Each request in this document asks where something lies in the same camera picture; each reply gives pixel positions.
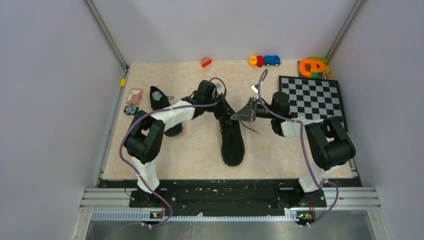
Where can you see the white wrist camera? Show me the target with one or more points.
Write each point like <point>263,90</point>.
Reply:
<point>256,88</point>
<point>220,89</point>

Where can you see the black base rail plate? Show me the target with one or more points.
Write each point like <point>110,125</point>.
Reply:
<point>225,198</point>

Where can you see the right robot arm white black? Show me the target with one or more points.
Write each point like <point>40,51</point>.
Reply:
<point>329,143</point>

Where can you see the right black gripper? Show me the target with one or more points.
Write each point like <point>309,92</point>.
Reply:
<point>244,114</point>

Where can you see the black shoe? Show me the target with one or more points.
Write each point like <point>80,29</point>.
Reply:
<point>159,100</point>
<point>232,147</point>

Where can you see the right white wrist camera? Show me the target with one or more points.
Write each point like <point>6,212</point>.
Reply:
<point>256,88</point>

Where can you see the orange toy brick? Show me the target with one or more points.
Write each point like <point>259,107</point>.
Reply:
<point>205,61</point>

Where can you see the blue toy car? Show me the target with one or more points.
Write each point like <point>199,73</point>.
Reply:
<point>271,60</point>

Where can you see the red toy cylinder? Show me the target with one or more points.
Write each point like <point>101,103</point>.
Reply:
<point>259,61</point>

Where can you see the orange ring toy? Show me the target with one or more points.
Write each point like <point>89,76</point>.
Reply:
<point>311,68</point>

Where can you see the pink triangle card box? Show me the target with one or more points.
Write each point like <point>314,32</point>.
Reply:
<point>134,96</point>

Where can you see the black white checkerboard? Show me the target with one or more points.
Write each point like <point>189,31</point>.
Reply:
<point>313,99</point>

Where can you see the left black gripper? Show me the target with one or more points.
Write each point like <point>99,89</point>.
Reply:
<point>225,111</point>

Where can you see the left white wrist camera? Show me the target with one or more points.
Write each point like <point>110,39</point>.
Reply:
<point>220,89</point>

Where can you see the small blue black toy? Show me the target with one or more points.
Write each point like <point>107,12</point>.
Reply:
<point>130,110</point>

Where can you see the yellow toy cylinder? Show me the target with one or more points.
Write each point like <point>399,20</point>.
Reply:
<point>252,61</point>

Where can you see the yellow clip on rail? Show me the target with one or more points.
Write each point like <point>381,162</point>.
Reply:
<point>122,82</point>

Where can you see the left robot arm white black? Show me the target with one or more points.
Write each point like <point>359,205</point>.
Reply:
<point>145,135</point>

